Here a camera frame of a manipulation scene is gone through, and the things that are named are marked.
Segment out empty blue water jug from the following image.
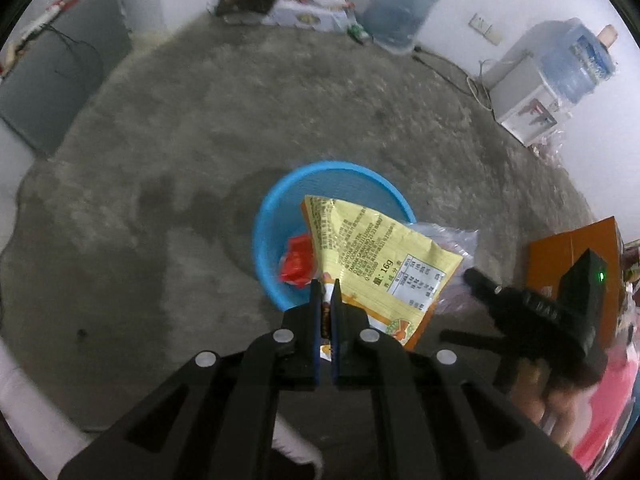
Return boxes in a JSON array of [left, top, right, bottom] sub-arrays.
[[362, 0, 439, 54]]

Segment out dark grey cabinet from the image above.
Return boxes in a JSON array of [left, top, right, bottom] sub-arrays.
[[1, 0, 131, 155]]

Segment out yellow snack bag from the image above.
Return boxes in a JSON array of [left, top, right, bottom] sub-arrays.
[[302, 195, 463, 350]]

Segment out clear plastic bag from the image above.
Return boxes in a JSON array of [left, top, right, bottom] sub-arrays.
[[409, 220, 482, 313]]

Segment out white wall socket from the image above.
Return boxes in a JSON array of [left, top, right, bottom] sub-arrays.
[[469, 13, 503, 46]]

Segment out orange cardboard box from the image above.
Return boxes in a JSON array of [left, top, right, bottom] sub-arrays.
[[525, 217, 624, 349]]

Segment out pink plastic bag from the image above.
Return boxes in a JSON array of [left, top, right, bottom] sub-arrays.
[[570, 325, 639, 474]]

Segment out blue plastic trash basket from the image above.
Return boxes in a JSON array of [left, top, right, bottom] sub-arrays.
[[252, 162, 416, 312]]

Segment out red wrapper in basket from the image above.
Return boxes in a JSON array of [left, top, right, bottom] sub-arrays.
[[280, 233, 316, 289]]

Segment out white water dispenser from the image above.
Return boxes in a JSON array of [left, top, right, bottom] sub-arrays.
[[489, 56, 568, 148]]

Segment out person's right hand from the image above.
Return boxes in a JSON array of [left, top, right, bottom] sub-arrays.
[[508, 360, 594, 453]]

